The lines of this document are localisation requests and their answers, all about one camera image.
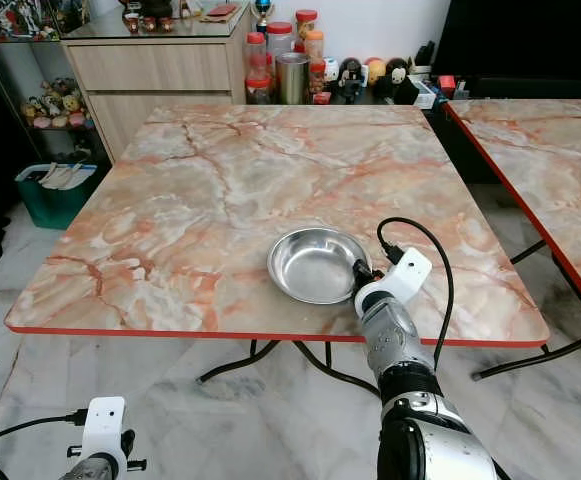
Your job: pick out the green plastic bin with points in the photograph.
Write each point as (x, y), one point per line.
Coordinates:
(52, 205)

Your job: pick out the dark ornament with red beads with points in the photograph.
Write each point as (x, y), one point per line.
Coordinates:
(150, 14)

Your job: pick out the stainless steel bowl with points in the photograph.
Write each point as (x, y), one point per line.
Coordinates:
(310, 266)

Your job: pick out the trophy with blue ball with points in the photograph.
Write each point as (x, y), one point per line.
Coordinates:
(262, 10)

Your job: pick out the light wood drawer cabinet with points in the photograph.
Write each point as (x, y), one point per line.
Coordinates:
(150, 70)

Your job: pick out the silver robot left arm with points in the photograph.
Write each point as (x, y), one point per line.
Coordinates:
(92, 470)

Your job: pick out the black television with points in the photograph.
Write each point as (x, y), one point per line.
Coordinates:
(520, 35)

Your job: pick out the red filled plastic bottle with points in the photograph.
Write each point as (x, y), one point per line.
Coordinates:
(258, 72)

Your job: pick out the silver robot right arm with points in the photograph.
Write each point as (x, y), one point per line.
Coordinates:
(400, 350)

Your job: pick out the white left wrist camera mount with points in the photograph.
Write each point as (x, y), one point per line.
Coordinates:
(105, 420)

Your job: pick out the white papers in bin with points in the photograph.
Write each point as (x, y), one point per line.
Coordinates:
(65, 176)

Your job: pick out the small plush toys cluster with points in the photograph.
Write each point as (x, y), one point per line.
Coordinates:
(58, 104)

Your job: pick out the small snack jar orange lid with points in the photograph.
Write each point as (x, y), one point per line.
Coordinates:
(314, 45)

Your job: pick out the tall clear jar red lid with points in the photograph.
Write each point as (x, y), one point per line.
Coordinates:
(279, 38)

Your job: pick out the black and white plush toy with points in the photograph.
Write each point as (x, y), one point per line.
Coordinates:
(397, 76)

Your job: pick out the flat red box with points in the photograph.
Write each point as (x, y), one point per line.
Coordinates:
(222, 12)

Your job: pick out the robot model figures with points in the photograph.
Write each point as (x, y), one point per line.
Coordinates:
(20, 18)

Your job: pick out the orange snack jar red lid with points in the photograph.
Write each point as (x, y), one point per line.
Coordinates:
(306, 20)

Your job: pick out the glass display shelf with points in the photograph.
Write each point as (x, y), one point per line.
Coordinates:
(20, 60)

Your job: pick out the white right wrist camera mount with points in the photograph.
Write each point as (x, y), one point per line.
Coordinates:
(408, 272)

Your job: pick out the marble pattern folding table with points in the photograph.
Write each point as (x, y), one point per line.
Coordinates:
(540, 160)
(210, 190)

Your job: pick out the stainless steel canister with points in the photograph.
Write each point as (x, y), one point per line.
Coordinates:
(292, 78)

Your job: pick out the white plastic tray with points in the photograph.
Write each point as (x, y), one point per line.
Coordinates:
(424, 92)

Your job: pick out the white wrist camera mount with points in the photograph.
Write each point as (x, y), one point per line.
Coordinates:
(408, 272)
(105, 420)

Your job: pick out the yellow plush toy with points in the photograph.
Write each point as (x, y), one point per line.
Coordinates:
(375, 68)

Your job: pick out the small red box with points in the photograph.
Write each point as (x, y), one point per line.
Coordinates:
(446, 83)

